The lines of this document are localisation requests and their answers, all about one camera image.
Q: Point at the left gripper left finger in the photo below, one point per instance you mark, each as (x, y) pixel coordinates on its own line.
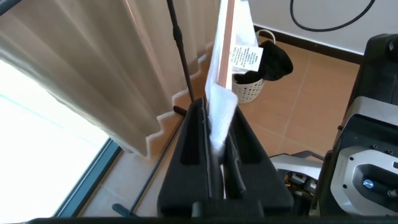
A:
(189, 180)

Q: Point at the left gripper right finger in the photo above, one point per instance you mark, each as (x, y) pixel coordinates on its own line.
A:
(261, 183)

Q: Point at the white printed T-shirt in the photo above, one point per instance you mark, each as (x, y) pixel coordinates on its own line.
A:
(220, 118)

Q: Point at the black garment with white stripes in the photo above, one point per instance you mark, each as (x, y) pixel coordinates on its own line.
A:
(273, 62)

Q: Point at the pink clothes hanger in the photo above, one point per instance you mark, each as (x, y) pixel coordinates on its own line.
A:
(227, 46)

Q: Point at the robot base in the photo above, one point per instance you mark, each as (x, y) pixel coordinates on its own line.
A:
(357, 174)

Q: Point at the white laundry basket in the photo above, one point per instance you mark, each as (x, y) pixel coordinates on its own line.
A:
(248, 91)

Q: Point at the black clothes rack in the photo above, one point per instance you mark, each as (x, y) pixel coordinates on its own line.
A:
(178, 34)

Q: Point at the beige curtain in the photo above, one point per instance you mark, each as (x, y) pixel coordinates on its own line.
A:
(93, 62)

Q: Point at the window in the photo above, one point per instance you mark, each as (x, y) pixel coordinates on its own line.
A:
(31, 155)

